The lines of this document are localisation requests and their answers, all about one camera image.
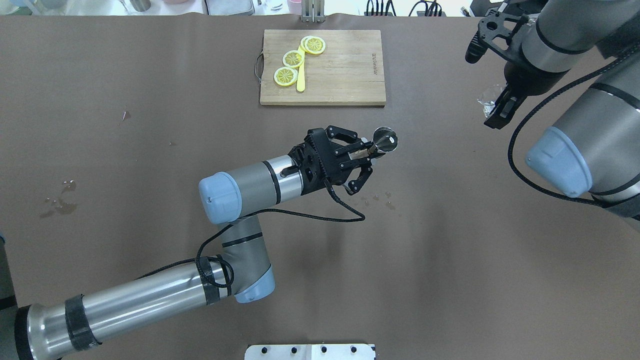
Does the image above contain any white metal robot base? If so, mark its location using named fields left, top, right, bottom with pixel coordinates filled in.
left=244, top=343, right=378, bottom=360

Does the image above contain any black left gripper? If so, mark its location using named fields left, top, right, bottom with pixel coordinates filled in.
left=288, top=125, right=373, bottom=196

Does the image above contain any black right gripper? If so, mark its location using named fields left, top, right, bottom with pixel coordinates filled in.
left=465, top=10, right=540, bottom=130

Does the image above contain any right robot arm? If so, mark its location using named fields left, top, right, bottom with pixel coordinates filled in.
left=465, top=0, right=640, bottom=221

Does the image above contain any lemon slice middle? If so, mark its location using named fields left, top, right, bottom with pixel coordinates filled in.
left=282, top=49, right=306, bottom=69

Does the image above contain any clear glass measuring beaker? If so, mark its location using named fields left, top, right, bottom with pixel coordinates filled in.
left=477, top=84, right=505, bottom=119

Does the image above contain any bamboo cutting board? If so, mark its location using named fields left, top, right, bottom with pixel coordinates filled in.
left=259, top=29, right=387, bottom=107

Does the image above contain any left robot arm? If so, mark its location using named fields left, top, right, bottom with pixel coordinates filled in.
left=1, top=125, right=383, bottom=360

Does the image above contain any steel double jigger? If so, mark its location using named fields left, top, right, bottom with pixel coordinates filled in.
left=349, top=126, right=398, bottom=160

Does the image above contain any spilled liquid puddle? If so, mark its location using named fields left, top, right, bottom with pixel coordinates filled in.
left=38, top=179, right=79, bottom=219

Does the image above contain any yellow plastic knife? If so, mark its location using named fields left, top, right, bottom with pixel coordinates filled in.
left=295, top=45, right=307, bottom=93

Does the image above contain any aluminium frame post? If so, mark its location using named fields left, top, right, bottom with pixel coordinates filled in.
left=301, top=0, right=326, bottom=24

